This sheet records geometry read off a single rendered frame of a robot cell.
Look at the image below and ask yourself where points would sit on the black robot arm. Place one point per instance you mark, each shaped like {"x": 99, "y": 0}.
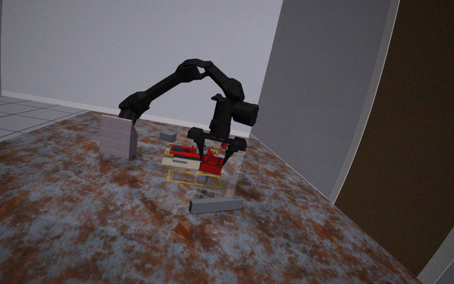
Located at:
{"x": 231, "y": 106}

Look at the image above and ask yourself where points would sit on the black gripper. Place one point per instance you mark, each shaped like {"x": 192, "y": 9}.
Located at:
{"x": 219, "y": 130}

